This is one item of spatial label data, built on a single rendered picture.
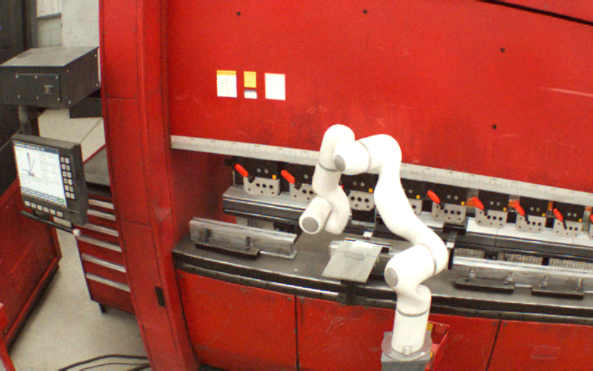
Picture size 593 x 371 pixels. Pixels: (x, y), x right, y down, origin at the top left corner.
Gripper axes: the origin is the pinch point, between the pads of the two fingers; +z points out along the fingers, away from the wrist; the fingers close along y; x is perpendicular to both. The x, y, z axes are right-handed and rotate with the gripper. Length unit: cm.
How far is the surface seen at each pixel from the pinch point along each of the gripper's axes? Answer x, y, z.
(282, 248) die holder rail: 1.5, 44.3, 5.4
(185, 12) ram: -94, -18, 4
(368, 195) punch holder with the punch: 12.6, -4.0, 3.4
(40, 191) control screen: -98, 64, -55
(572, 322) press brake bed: 128, -32, -7
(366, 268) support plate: 30.4, 13.4, -11.4
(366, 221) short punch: 19.6, 8.0, 6.9
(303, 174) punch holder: -11.9, 7.9, 3.8
